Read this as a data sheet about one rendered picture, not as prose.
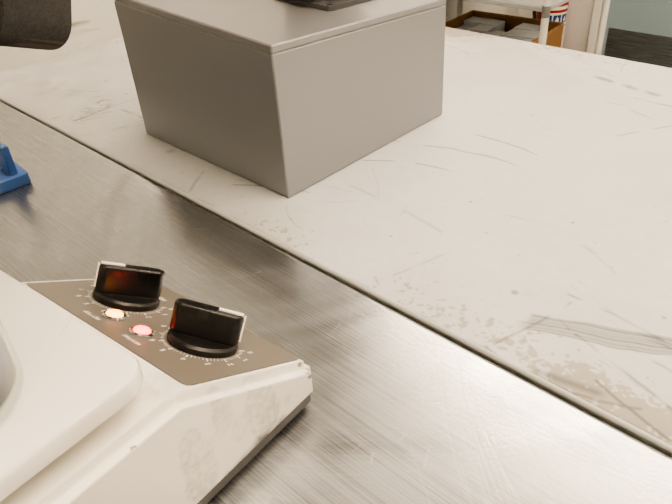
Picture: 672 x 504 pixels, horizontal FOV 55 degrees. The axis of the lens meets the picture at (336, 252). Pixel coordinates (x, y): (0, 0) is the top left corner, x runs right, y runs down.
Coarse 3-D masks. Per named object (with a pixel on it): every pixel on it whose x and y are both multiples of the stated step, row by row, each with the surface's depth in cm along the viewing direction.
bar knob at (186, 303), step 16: (176, 304) 28; (192, 304) 29; (176, 320) 28; (192, 320) 28; (208, 320) 28; (224, 320) 28; (240, 320) 29; (176, 336) 28; (192, 336) 29; (208, 336) 29; (224, 336) 29; (240, 336) 29; (192, 352) 27; (208, 352) 28; (224, 352) 28
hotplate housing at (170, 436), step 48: (144, 384) 24; (240, 384) 27; (288, 384) 29; (96, 432) 22; (144, 432) 23; (192, 432) 25; (240, 432) 27; (48, 480) 21; (96, 480) 21; (144, 480) 23; (192, 480) 26
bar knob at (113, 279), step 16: (96, 272) 31; (112, 272) 31; (128, 272) 31; (144, 272) 32; (160, 272) 32; (96, 288) 31; (112, 288) 31; (128, 288) 31; (144, 288) 32; (160, 288) 32; (112, 304) 30; (128, 304) 31; (144, 304) 31
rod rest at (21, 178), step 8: (0, 144) 53; (0, 152) 52; (8, 152) 52; (0, 160) 53; (8, 160) 52; (0, 168) 54; (8, 168) 52; (16, 168) 54; (0, 176) 53; (8, 176) 53; (16, 176) 53; (24, 176) 53; (0, 184) 52; (8, 184) 52; (16, 184) 53; (24, 184) 53; (0, 192) 52
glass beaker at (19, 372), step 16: (0, 320) 21; (0, 336) 20; (0, 352) 20; (16, 352) 22; (0, 368) 20; (16, 368) 21; (0, 384) 20; (16, 384) 21; (0, 400) 20; (16, 400) 21; (0, 416) 20
